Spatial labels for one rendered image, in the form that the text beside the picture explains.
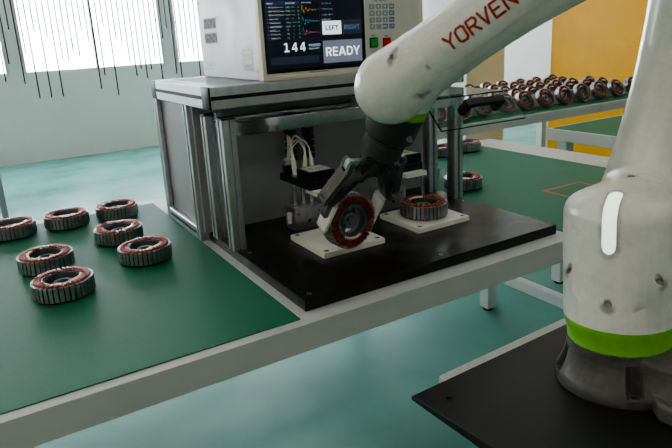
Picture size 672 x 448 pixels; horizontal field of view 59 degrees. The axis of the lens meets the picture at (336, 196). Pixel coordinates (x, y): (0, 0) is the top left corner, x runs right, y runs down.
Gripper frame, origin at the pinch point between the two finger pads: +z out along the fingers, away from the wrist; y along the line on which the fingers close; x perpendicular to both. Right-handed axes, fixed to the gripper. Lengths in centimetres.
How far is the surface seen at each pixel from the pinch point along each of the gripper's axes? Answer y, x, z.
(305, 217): -4.8, -16.2, 16.5
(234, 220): 14.3, -15.9, 13.5
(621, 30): -362, -155, 27
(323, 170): -4.4, -16.2, 2.2
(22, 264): 51, -31, 34
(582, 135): -166, -45, 25
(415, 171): -28.8, -12.3, 2.0
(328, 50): -10.7, -36.1, -15.7
